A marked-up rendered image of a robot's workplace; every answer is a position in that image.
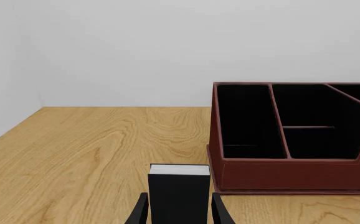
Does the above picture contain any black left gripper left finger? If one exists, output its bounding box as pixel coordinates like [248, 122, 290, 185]
[124, 192, 149, 224]

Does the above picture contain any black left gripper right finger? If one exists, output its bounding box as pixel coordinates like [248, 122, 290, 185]
[211, 192, 236, 224]

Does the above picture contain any red-brown desk caddy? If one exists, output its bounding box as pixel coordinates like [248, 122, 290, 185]
[206, 82, 360, 196]

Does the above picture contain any black book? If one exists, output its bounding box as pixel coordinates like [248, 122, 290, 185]
[147, 163, 211, 224]

